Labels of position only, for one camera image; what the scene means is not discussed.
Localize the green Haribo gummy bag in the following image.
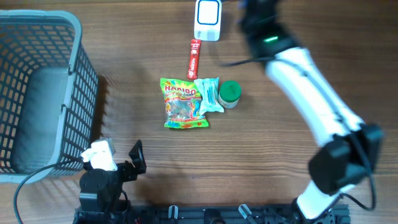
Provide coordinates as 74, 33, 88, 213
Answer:
160, 78, 209, 129

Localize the white barcode scanner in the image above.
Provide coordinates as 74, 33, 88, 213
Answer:
194, 0, 222, 42

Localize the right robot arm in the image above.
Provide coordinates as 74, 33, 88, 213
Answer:
240, 0, 384, 223

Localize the red coffee stick sachet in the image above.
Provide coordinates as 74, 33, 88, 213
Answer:
187, 39, 201, 80

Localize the grey plastic shopping basket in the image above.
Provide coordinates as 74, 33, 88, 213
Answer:
1, 10, 98, 184

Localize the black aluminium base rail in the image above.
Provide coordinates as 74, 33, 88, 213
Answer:
73, 203, 351, 224

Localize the teal tissue packet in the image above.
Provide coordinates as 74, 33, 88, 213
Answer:
194, 78, 224, 115

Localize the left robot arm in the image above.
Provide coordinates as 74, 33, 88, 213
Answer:
73, 138, 147, 223

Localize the green lid jar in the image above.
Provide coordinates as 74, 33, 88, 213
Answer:
218, 80, 242, 109

